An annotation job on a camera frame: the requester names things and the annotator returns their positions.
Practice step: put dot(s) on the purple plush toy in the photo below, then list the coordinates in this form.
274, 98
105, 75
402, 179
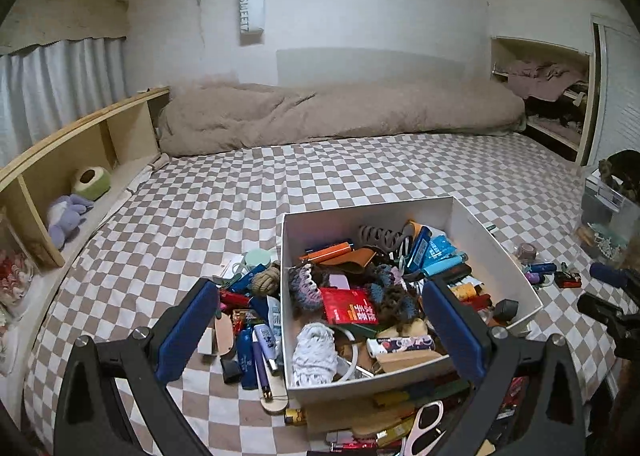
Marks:
67, 216

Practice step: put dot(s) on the white purple lighter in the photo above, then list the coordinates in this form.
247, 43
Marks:
267, 338

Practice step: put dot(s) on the pink cloth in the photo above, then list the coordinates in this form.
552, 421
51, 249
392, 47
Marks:
540, 78

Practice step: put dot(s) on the purple pen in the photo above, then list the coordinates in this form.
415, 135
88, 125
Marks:
261, 371

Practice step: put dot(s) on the mint green round tin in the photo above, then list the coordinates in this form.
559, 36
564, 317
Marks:
255, 258

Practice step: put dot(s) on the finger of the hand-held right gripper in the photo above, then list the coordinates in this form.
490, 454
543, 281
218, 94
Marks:
607, 275
600, 310

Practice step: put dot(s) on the black hair claw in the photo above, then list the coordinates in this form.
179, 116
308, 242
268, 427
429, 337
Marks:
382, 236

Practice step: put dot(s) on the black cartoon print lighter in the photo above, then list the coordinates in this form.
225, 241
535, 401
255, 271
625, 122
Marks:
570, 279

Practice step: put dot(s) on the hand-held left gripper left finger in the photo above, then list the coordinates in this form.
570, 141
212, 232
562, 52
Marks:
187, 331

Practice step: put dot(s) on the shiny blue lighter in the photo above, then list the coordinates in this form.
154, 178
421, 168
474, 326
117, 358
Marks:
542, 267

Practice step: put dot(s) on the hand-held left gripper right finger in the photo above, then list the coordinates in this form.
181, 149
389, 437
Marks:
452, 331

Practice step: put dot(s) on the blue white wipes packet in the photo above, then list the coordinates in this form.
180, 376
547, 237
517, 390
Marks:
275, 321

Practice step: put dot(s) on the checkered bed sheet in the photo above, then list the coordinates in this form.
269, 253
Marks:
210, 196

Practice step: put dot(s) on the clear packet with brown item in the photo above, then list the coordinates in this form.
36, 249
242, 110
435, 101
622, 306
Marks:
525, 251

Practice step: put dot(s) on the brown leather piece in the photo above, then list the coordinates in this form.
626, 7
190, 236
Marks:
225, 336

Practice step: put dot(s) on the blue pink crochet piece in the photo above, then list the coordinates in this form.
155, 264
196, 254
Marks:
305, 286

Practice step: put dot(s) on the white crochet bundle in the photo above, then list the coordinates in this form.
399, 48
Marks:
315, 351

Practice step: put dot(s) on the clear plastic container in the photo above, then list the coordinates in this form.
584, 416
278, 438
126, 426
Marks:
597, 216

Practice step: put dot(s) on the wooden paddle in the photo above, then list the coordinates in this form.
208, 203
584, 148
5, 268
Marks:
275, 401

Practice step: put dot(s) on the dark blue lighter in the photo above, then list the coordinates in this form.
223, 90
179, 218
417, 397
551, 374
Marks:
245, 358

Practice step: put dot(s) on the dark brown blue crochet piece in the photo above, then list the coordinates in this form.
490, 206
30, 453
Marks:
395, 298

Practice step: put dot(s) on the matte red lighter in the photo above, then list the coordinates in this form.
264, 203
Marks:
481, 301

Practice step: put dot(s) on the wooden block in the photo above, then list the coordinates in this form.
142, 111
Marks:
410, 362

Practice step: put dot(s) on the wooden bedside shelf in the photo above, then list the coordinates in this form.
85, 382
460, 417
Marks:
75, 158

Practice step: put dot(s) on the yellow orange small bottle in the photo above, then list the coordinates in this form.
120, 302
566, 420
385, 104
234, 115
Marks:
462, 292

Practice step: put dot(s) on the red white patterned bag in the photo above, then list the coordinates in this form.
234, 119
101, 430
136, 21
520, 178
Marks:
15, 271

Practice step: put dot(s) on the red packet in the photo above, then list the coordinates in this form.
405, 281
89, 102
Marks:
350, 308

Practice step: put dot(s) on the white hanging bag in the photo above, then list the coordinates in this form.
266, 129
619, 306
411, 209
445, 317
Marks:
250, 13

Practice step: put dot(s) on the white headband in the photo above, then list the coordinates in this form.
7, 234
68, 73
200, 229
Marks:
354, 358

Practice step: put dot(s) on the beige curtain valance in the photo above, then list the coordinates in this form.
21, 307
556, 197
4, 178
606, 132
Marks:
65, 16

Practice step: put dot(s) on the dark cloth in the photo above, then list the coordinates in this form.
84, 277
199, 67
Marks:
622, 171

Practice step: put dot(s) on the white floral print lighter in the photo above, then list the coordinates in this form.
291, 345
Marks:
400, 345

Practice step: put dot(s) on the person's right forearm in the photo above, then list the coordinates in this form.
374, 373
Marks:
630, 411

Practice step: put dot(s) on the avocado plush toy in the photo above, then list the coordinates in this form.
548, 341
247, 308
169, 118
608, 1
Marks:
90, 182

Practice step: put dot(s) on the white louvred door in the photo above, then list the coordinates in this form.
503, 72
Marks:
620, 86

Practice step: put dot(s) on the small black box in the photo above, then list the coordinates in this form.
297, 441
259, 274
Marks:
505, 308

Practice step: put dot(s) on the purple lighter with black cap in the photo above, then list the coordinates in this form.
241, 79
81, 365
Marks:
535, 278

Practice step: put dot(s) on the small black case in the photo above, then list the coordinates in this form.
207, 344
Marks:
230, 371

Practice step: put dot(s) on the orange lighter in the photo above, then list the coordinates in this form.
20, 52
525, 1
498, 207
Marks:
325, 252

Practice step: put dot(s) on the closet shelf niche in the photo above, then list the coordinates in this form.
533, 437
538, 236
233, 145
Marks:
550, 133

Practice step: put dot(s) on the white cardboard box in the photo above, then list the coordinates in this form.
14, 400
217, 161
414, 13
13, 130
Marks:
360, 388

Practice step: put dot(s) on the white curtain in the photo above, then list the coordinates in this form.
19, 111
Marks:
60, 91

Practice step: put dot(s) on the silver tiara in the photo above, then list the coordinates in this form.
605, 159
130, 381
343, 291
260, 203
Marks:
607, 247

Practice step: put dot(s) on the beige duvet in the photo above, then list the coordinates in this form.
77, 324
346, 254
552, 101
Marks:
340, 116

